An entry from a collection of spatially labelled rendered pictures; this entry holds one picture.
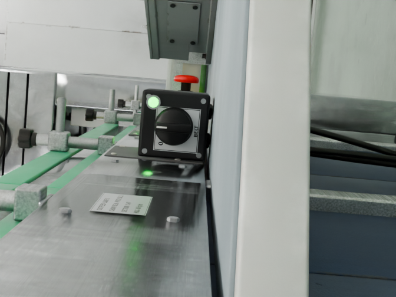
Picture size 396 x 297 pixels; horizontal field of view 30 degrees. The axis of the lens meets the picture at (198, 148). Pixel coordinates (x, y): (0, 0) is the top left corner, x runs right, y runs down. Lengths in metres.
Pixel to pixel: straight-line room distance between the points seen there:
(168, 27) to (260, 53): 0.98
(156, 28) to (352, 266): 0.90
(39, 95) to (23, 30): 2.86
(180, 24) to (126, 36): 3.90
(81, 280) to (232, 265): 0.07
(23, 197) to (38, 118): 1.96
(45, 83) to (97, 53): 2.76
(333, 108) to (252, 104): 2.14
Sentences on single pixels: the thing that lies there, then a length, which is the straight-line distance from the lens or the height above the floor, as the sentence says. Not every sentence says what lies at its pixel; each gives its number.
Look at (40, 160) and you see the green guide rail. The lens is 0.92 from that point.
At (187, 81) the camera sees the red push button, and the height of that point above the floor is 0.79.
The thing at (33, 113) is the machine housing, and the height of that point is 1.31.
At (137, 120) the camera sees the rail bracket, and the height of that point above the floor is 0.90.
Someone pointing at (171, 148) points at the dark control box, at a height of 0.80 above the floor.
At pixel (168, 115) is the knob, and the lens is 0.84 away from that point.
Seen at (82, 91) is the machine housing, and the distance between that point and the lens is 2.49.
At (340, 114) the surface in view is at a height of 0.29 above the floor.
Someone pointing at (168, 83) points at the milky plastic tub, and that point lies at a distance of 1.64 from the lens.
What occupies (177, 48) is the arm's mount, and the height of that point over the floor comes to 0.82.
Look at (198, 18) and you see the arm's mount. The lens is 1.32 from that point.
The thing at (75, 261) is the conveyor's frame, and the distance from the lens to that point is 0.40.
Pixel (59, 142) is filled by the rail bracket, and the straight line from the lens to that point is 1.02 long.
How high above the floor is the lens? 0.77
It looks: level
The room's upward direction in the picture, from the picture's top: 85 degrees counter-clockwise
